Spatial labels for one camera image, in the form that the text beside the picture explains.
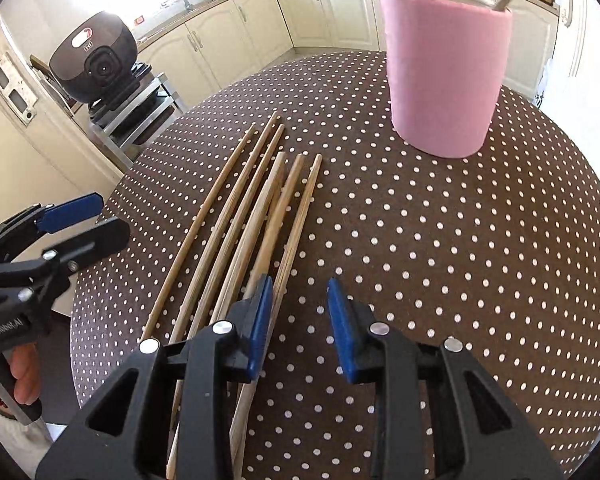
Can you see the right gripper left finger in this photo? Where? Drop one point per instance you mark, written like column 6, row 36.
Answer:
column 123, row 431

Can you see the black rice cooker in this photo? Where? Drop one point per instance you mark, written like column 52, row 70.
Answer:
column 97, row 63

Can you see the door lock strike plate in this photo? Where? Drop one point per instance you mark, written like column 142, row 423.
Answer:
column 15, row 91

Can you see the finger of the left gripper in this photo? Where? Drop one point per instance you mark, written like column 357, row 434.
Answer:
column 22, row 230
column 105, row 239

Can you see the metal shelf rack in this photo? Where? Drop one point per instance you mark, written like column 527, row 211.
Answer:
column 130, row 118

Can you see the pink cylindrical utensil holder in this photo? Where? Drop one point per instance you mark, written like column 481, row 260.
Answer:
column 446, row 61

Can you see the lower kitchen cabinets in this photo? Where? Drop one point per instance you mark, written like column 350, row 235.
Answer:
column 222, row 41

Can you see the person's left hand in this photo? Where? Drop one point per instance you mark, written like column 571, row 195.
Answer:
column 25, row 368

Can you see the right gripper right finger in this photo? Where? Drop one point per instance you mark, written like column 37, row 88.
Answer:
column 478, row 432

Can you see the brown polka dot tablecloth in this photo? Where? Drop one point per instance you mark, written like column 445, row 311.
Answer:
column 500, row 249

